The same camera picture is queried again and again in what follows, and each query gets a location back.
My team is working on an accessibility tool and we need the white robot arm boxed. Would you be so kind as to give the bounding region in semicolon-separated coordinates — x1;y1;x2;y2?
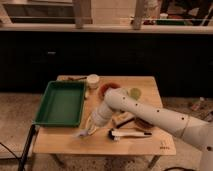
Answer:
92;88;213;171

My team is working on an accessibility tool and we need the white cup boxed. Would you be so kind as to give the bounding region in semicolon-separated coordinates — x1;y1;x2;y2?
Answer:
86;74;100;89

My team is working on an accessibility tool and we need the green round lid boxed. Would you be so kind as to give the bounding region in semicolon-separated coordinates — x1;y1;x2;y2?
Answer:
130;88;141;100

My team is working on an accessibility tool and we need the brown utensil at table back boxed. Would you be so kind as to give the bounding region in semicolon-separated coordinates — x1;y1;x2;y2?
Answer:
67;77;87;81

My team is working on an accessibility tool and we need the green plastic tray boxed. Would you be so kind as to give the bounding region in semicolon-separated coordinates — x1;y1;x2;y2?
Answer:
34;81;86;127

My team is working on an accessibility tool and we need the brown round plate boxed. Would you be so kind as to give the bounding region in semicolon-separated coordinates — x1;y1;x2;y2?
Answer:
134;118;153;130

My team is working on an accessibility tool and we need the light wooden table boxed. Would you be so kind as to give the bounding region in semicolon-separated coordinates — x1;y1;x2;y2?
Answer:
33;76;176;158

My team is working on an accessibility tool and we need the black cabinet counter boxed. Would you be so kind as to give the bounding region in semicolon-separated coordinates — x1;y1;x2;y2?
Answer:
0;24;213;98

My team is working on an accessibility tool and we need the black handled spatula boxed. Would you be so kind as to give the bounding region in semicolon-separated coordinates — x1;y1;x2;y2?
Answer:
112;113;134;128

